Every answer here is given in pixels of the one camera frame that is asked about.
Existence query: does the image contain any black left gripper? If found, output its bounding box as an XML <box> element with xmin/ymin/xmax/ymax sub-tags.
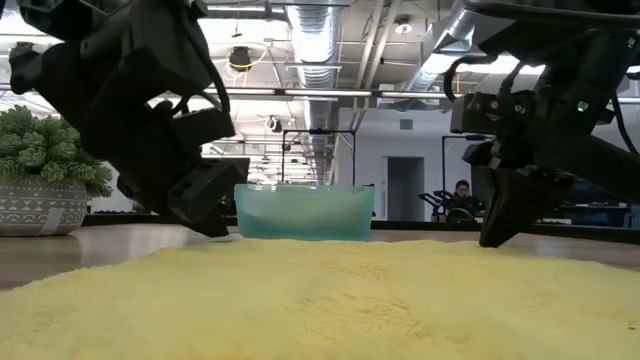
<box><xmin>74</xmin><ymin>47</ymin><xmax>251</xmax><ymax>239</ymax></box>

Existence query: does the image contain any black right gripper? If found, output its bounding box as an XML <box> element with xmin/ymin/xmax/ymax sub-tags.
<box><xmin>462</xmin><ymin>29</ymin><xmax>640</xmax><ymax>249</ymax></box>

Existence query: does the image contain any green translucent plastic bin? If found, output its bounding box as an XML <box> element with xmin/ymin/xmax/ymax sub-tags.
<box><xmin>233</xmin><ymin>182</ymin><xmax>377</xmax><ymax>243</ymax></box>

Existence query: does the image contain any yellow microfiber towel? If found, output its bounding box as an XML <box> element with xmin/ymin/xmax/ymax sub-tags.
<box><xmin>0</xmin><ymin>238</ymin><xmax>640</xmax><ymax>360</ymax></box>

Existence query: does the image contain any person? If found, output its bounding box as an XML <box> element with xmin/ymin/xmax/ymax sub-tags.
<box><xmin>439</xmin><ymin>178</ymin><xmax>484</xmax><ymax>217</ymax></box>

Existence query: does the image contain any artificial succulent in patterned pot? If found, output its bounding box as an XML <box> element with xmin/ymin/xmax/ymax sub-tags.
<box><xmin>0</xmin><ymin>104</ymin><xmax>115</xmax><ymax>237</ymax></box>

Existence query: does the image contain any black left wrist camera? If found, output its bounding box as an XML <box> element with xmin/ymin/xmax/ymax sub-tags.
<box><xmin>168</xmin><ymin>106</ymin><xmax>237</xmax><ymax>151</ymax></box>

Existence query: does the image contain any black aluminium table frame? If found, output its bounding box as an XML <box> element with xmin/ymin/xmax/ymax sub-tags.
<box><xmin>82</xmin><ymin>213</ymin><xmax>640</xmax><ymax>246</ymax></box>

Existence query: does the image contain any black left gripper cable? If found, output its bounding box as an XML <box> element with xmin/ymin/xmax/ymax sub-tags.
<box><xmin>169</xmin><ymin>14</ymin><xmax>232</xmax><ymax>116</ymax></box>

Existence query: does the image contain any black overhead camera unit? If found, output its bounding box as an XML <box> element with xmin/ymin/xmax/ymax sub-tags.
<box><xmin>228</xmin><ymin>45</ymin><xmax>253</xmax><ymax>72</ymax></box>

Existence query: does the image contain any smooth silver ventilation duct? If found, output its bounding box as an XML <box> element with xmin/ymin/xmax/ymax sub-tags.
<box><xmin>399</xmin><ymin>4</ymin><xmax>481</xmax><ymax>94</ymax></box>

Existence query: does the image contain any corrugated silver ventilation duct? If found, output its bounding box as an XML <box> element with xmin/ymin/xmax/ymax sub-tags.
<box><xmin>287</xmin><ymin>4</ymin><xmax>342</xmax><ymax>89</ymax></box>

